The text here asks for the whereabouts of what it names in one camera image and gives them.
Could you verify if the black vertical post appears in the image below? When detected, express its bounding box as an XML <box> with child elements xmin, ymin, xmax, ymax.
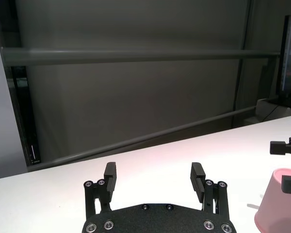
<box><xmin>11</xmin><ymin>65</ymin><xmax>42</xmax><ymax>166</ymax></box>

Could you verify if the dark computer monitor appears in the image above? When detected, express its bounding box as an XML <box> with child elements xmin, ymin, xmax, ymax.
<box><xmin>275</xmin><ymin>15</ymin><xmax>291</xmax><ymax>99</ymax></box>

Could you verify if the grey vertical frame post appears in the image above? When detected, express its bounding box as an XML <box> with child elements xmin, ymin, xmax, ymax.
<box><xmin>231</xmin><ymin>0</ymin><xmax>254</xmax><ymax>128</ymax></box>

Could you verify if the white cabinet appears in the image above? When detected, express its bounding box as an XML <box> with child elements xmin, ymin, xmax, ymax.
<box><xmin>255</xmin><ymin>97</ymin><xmax>291</xmax><ymax>121</ymax></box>

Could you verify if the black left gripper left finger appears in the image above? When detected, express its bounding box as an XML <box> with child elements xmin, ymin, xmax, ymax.
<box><xmin>83</xmin><ymin>162</ymin><xmax>118</xmax><ymax>217</ymax></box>

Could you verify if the pink plastic cup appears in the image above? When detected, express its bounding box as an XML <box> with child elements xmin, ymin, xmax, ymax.
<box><xmin>254</xmin><ymin>167</ymin><xmax>291</xmax><ymax>233</ymax></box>

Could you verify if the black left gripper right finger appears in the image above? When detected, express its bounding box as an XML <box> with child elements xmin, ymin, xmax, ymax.
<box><xmin>191</xmin><ymin>162</ymin><xmax>230</xmax><ymax>217</ymax></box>

